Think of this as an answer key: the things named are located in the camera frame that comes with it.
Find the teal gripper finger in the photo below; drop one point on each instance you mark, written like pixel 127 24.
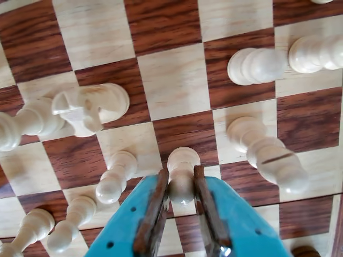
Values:
pixel 126 227
pixel 241 227

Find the light wooden pawn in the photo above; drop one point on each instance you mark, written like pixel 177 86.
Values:
pixel 182 182
pixel 313 53
pixel 254 67
pixel 69 225
pixel 115 179

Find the dark wooden knight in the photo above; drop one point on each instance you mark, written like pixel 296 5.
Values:
pixel 305 252

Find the light wooden bishop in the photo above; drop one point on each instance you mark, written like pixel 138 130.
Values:
pixel 268 155
pixel 26 230

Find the light wooden knight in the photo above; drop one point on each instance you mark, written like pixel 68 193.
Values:
pixel 93 107

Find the light wooden queen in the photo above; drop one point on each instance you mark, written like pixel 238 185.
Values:
pixel 32 123

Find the wooden chessboard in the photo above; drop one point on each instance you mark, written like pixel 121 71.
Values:
pixel 174 85

